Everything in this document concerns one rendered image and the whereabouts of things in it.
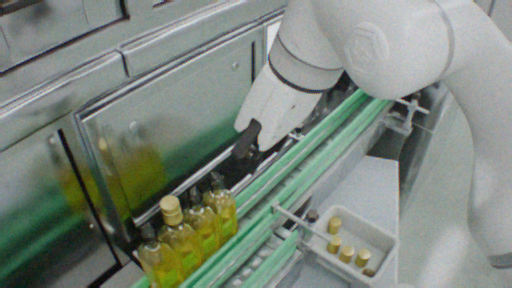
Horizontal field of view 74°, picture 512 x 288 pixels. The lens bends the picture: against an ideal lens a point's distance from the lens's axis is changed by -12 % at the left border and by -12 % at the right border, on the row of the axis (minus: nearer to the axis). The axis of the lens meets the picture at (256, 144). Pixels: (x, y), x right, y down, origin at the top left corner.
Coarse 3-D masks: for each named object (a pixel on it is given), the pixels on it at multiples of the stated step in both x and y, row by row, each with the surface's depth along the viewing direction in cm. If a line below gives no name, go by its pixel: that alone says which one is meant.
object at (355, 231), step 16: (336, 208) 107; (320, 224) 103; (352, 224) 106; (368, 224) 102; (320, 240) 106; (352, 240) 106; (368, 240) 105; (384, 240) 101; (336, 256) 102; (384, 256) 102; (352, 272) 91
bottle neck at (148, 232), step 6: (144, 228) 65; (150, 228) 66; (144, 234) 63; (150, 234) 64; (156, 234) 65; (144, 240) 65; (150, 240) 64; (156, 240) 66; (150, 246) 66; (156, 246) 66
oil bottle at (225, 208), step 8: (208, 192) 78; (208, 200) 77; (216, 200) 76; (224, 200) 77; (232, 200) 78; (216, 208) 76; (224, 208) 77; (232, 208) 80; (224, 216) 78; (232, 216) 81; (224, 224) 80; (232, 224) 83; (224, 232) 82; (232, 232) 85; (224, 240) 83
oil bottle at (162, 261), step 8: (160, 240) 69; (144, 248) 67; (160, 248) 67; (168, 248) 68; (144, 256) 67; (152, 256) 66; (160, 256) 67; (168, 256) 68; (144, 264) 69; (152, 264) 66; (160, 264) 67; (168, 264) 69; (176, 264) 72; (152, 272) 68; (160, 272) 68; (168, 272) 71; (176, 272) 73; (152, 280) 72; (160, 280) 70; (168, 280) 72; (176, 280) 74
